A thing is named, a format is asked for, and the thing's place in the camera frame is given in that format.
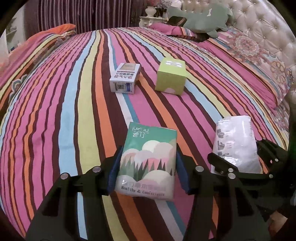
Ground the white vase with flowers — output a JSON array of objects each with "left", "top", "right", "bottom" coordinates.
[{"left": 145, "top": 0, "right": 171, "bottom": 19}]

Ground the tufted cream headboard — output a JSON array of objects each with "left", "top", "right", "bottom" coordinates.
[{"left": 180, "top": 0, "right": 296, "bottom": 70}]

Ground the white bedside table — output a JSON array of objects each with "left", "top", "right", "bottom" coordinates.
[{"left": 139, "top": 16, "right": 168, "bottom": 27}]

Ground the floral pink pillow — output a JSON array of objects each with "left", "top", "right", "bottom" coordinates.
[{"left": 198, "top": 27, "right": 294, "bottom": 109}]

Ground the folded orange pink quilt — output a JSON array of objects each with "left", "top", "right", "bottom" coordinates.
[{"left": 1, "top": 24, "right": 76, "bottom": 88}]

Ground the green plush toy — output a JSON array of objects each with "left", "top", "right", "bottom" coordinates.
[{"left": 168, "top": 3, "right": 232, "bottom": 38}]

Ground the striped colourful bed sheet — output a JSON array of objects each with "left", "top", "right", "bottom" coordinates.
[{"left": 1, "top": 28, "right": 288, "bottom": 237}]

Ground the green tissue pack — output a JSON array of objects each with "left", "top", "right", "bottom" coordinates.
[{"left": 115, "top": 122, "right": 177, "bottom": 201}]

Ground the white shelf cabinet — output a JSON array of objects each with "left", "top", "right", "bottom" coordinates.
[{"left": 1, "top": 6, "right": 26, "bottom": 63}]

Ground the purple curtain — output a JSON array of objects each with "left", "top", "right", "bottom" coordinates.
[{"left": 24, "top": 0, "right": 147, "bottom": 38}]

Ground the small green cube box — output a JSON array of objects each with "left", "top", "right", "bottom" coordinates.
[{"left": 155, "top": 57, "right": 187, "bottom": 95}]

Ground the clear plastic packet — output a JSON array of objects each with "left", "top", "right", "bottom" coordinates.
[{"left": 213, "top": 115, "right": 263, "bottom": 174}]

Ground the person's hand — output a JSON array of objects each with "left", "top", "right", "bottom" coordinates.
[{"left": 269, "top": 211, "right": 287, "bottom": 232}]

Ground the small white barcode box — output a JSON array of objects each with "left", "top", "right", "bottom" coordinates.
[{"left": 109, "top": 63, "right": 141, "bottom": 94}]

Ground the striped pink pillow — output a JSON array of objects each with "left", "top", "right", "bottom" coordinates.
[{"left": 149, "top": 23, "right": 209, "bottom": 42}]

